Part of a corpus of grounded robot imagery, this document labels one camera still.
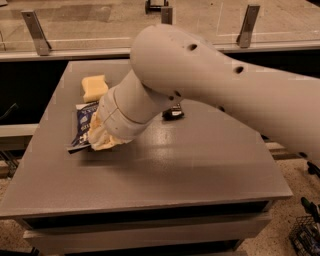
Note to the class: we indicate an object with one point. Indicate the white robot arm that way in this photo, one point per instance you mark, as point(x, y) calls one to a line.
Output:
point(169, 65)

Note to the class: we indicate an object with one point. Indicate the black wire basket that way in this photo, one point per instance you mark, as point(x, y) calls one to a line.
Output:
point(305, 237)

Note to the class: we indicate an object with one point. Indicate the middle metal glass bracket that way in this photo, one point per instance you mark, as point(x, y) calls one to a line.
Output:
point(167, 15)

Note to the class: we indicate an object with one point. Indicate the left metal glass bracket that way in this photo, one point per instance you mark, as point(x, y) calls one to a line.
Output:
point(41, 44)

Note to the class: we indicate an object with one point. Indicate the black wheeled cart base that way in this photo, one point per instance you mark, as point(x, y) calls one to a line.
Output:
point(150, 7)

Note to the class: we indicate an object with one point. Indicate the yellow sponge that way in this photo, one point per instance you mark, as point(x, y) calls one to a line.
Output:
point(94, 88)

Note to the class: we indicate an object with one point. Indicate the right metal glass bracket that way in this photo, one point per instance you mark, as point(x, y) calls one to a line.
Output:
point(249, 21)

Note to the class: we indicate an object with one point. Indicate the black rxbar chocolate bar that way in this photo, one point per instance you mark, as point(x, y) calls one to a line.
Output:
point(174, 113)

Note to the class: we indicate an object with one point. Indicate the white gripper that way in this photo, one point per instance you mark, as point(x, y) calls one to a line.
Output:
point(112, 117)

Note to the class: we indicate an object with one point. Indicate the metal glass bracket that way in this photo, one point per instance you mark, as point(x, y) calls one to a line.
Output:
point(249, 21)
point(167, 15)
point(41, 44)

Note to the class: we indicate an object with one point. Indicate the blue kettle chip bag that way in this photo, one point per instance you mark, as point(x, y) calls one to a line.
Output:
point(84, 114)

